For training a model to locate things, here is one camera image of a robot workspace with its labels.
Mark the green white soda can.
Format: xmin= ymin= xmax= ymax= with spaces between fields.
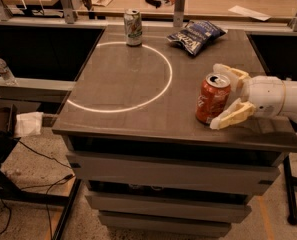
xmin=124 ymin=9 xmax=142 ymax=46

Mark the blue chip bag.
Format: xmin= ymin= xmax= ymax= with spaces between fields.
xmin=167 ymin=21 xmax=226 ymax=56

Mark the black floor cable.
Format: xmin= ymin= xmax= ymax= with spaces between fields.
xmin=0 ymin=138 xmax=76 ymax=240

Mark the paper card on desk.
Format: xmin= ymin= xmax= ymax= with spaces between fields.
xmin=91 ymin=0 xmax=113 ymax=7

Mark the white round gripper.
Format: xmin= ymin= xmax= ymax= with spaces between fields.
xmin=210 ymin=63 xmax=285 ymax=130

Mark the grey drawer cabinet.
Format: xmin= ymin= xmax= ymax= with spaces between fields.
xmin=53 ymin=25 xmax=297 ymax=238

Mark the black headband on desk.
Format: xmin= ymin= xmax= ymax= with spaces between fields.
xmin=145 ymin=0 xmax=162 ymax=8

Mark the white paper sheet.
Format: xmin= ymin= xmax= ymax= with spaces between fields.
xmin=229 ymin=5 xmax=271 ymax=21

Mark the white crumpled cloth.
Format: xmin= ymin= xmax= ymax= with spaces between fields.
xmin=14 ymin=112 xmax=43 ymax=137

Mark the clear plastic water bottle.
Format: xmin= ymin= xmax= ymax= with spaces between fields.
xmin=0 ymin=58 xmax=18 ymax=86

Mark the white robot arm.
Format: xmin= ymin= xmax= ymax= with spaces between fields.
xmin=210 ymin=63 xmax=297 ymax=130

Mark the red coke can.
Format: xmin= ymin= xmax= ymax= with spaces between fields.
xmin=195 ymin=73 xmax=231 ymax=124

